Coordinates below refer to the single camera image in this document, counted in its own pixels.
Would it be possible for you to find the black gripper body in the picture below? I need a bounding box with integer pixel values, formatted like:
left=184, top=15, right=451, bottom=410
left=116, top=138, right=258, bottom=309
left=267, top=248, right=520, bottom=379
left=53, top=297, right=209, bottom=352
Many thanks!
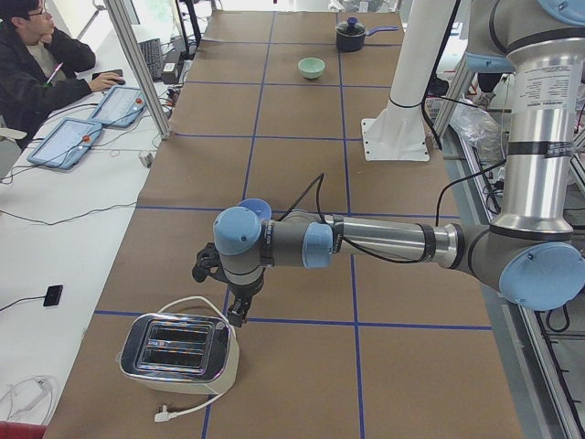
left=229, top=272, right=264, bottom=312

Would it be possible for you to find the blue bowl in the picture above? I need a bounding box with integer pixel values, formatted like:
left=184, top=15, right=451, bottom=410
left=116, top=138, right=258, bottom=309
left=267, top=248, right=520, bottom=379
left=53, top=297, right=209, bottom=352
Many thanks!
left=239, top=198, right=272, bottom=220

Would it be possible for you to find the green bowl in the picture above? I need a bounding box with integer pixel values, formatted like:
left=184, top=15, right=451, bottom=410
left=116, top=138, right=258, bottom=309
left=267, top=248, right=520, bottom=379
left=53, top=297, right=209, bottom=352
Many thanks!
left=297, top=58, right=326, bottom=80

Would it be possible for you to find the white chrome toaster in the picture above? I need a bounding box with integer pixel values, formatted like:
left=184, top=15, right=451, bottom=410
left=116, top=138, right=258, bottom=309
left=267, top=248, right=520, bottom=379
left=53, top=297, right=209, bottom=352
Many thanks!
left=119, top=313, right=239, bottom=395

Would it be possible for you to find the small black box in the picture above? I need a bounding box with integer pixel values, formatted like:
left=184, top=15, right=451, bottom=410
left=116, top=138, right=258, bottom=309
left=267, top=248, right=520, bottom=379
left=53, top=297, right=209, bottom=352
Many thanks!
left=43, top=284, right=63, bottom=307

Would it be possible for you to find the far blue teach pendant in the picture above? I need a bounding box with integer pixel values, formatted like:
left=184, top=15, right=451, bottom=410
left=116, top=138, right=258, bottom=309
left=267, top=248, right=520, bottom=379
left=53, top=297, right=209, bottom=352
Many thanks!
left=89, top=85, right=145, bottom=128

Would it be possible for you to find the blue teach pendant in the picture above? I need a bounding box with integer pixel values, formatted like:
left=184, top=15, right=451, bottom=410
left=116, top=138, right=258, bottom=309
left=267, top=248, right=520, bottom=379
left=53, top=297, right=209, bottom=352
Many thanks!
left=89, top=85, right=145, bottom=128
left=27, top=118, right=103, bottom=170

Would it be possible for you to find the near blue teach pendant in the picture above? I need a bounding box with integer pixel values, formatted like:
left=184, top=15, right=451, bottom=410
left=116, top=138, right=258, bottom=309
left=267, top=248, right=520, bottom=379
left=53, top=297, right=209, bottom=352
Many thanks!
left=27, top=118, right=103, bottom=170

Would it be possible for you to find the black keyboard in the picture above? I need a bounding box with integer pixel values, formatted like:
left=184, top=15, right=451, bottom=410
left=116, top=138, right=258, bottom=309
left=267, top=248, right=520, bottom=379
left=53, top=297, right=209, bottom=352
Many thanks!
left=138, top=38, right=163, bottom=81

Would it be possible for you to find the dark blue saucepan with lid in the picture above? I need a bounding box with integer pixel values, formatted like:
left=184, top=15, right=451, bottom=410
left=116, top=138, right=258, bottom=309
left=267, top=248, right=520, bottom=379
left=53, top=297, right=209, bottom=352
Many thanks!
left=335, top=16, right=399, bottom=52

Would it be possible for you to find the crumpled clear plastic bag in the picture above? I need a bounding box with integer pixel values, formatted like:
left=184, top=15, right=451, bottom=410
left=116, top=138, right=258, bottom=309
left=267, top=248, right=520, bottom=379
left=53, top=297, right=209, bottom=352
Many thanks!
left=451, top=106, right=504, bottom=163

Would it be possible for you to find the seated person in black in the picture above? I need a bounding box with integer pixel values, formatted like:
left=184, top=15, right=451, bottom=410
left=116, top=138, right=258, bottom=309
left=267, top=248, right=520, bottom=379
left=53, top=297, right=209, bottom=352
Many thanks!
left=1, top=0, right=122, bottom=149

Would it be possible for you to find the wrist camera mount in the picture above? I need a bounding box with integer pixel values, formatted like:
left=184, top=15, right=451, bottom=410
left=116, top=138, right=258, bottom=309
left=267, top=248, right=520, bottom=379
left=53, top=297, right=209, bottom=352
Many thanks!
left=192, top=242, right=227, bottom=283

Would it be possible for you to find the white toaster power cable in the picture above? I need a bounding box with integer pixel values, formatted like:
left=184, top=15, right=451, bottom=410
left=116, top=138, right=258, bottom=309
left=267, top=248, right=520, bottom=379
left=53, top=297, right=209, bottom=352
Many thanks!
left=153, top=295, right=229, bottom=423

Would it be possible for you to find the white pedestal column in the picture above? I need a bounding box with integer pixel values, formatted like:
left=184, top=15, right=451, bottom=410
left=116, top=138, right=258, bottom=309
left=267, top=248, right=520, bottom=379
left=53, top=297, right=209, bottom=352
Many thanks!
left=361, top=0, right=471, bottom=162

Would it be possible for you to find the aluminium frame post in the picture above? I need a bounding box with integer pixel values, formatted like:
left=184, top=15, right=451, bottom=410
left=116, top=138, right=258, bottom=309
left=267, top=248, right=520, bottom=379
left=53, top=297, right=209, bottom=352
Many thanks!
left=104, top=0, right=171, bottom=140

